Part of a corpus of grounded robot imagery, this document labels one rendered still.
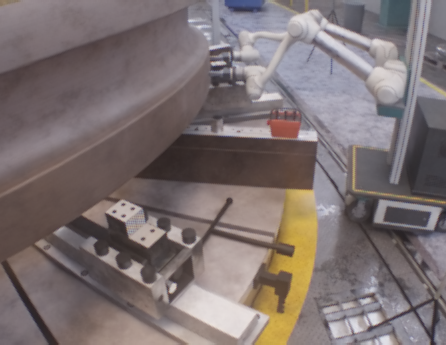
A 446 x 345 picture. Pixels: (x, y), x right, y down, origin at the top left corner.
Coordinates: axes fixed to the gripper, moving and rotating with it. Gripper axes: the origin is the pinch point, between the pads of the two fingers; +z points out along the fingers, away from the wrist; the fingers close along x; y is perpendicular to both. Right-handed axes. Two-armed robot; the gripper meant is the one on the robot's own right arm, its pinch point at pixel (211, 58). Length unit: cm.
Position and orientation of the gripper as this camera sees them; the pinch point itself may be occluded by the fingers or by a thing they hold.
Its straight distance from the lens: 306.0
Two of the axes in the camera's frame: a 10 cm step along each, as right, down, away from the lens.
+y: 0.4, 8.5, 5.3
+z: -9.9, 0.9, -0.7
